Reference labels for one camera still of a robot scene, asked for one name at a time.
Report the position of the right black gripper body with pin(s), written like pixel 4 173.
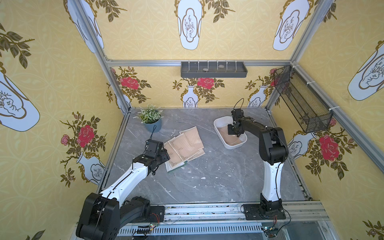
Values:
pixel 235 129

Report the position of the black wire mesh basket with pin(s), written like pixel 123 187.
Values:
pixel 310 111

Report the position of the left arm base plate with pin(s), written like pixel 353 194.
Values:
pixel 145 214

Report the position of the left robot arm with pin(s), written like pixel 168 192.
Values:
pixel 104 214

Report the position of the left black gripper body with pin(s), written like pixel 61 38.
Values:
pixel 162 156

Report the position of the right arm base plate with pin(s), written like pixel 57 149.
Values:
pixel 263 212

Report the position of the brown stationery paper in box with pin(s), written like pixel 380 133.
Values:
pixel 193 137

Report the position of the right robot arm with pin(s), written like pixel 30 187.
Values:
pixel 274 152

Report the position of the grey wall shelf tray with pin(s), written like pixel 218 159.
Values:
pixel 213 69

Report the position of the potted green plant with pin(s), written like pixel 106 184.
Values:
pixel 151 117

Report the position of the pink lined stationery paper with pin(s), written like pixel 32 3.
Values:
pixel 230 140
pixel 183 147
pixel 174 157

